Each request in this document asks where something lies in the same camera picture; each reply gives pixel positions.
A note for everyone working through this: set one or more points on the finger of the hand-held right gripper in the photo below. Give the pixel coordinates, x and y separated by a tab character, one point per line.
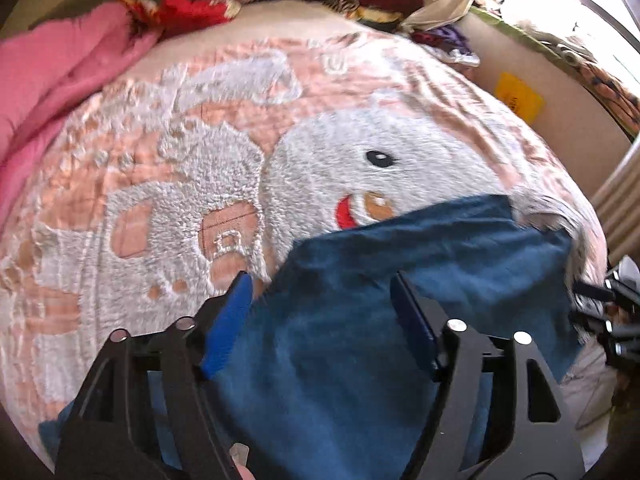
587	321
587	288

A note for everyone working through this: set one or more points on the pink duvet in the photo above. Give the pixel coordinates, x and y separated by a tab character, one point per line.
45	90

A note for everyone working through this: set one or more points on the red patterned cloth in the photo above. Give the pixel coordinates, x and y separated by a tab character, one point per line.
185	10

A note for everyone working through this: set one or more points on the peach bear printed blanket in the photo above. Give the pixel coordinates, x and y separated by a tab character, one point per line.
200	160

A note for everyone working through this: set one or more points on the floral patterned cloth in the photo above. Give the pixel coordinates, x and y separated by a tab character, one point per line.
610	90

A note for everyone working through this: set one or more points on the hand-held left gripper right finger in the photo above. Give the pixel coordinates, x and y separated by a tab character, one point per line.
414	327

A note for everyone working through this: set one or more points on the purple cloth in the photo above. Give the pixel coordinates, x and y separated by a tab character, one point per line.
450	40

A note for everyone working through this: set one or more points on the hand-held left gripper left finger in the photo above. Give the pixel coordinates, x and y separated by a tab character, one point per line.
227	325

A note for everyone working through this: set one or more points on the blue denim pants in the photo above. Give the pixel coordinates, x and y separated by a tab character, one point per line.
340	360

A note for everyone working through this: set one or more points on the white radiator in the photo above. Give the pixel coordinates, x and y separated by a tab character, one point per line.
620	205

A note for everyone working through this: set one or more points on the yellow paper bag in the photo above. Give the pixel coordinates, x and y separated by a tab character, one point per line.
520	97

